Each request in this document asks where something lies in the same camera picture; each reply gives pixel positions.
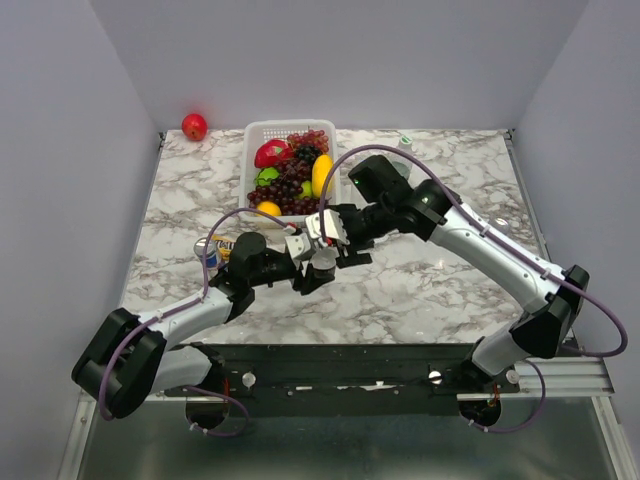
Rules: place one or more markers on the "red grape bunch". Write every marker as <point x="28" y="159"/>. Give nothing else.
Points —
<point x="292" y="190"/>

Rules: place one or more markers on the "silver blue drink can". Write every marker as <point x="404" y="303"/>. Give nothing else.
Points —
<point x="502" y="225"/>

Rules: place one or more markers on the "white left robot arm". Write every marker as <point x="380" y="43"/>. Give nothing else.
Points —
<point x="120" y="364"/>

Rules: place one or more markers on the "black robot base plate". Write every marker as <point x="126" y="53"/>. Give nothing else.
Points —
<point x="368" y="380"/>

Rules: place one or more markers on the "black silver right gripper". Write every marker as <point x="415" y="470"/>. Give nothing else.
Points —
<point x="344" y="237"/>

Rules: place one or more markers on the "red apple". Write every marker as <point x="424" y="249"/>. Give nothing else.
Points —
<point x="194" y="127"/>

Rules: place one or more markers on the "red dragon fruit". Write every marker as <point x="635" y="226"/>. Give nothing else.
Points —
<point x="272" y="152"/>

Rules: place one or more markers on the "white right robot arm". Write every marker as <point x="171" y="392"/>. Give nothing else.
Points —
<point x="548" y="294"/>

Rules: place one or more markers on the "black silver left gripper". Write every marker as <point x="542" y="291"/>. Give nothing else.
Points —
<point x="306" y="283"/>

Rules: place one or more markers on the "yellow mango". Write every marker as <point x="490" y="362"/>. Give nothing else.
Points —
<point x="320" y="170"/>

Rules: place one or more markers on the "clear bottle dark label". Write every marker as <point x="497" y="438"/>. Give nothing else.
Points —
<point x="324" y="264"/>

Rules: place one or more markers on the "red bull can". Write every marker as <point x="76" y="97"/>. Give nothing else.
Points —
<point x="207" y="251"/>

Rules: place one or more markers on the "dark grape bunch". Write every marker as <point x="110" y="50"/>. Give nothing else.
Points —
<point x="307" y="153"/>

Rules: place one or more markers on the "yellow M&M candy bag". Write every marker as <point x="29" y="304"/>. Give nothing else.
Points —
<point x="223" y="246"/>

